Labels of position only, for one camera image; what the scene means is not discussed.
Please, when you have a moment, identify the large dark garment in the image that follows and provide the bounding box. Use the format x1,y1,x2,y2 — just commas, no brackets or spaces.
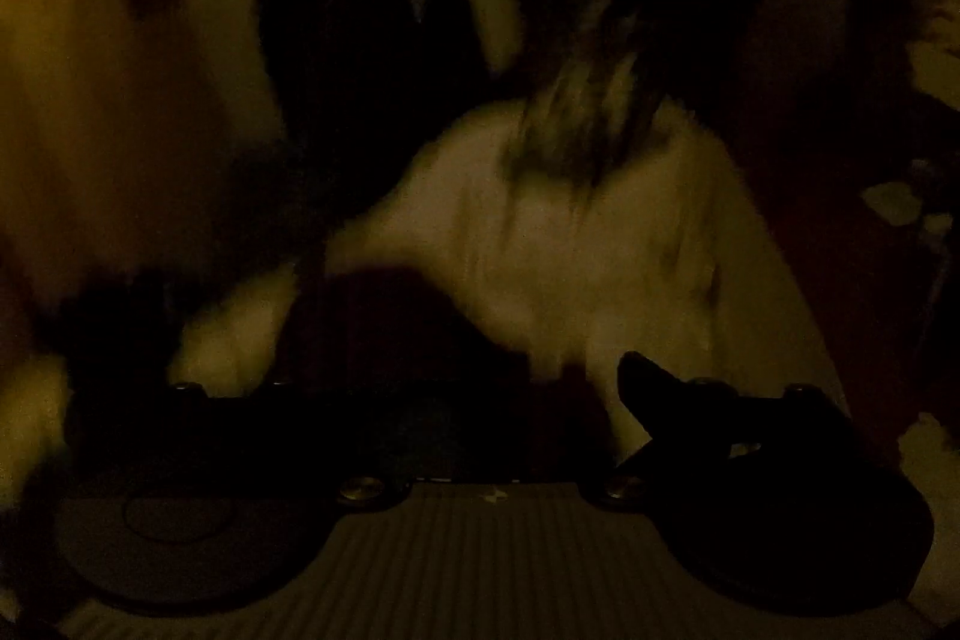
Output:
50,268,615,494

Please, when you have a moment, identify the white floral duvet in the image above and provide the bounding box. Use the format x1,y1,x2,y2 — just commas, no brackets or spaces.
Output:
0,99,960,611

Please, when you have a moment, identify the checkered folded cloth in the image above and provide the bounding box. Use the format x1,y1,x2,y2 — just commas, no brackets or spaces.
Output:
501,0,669,191

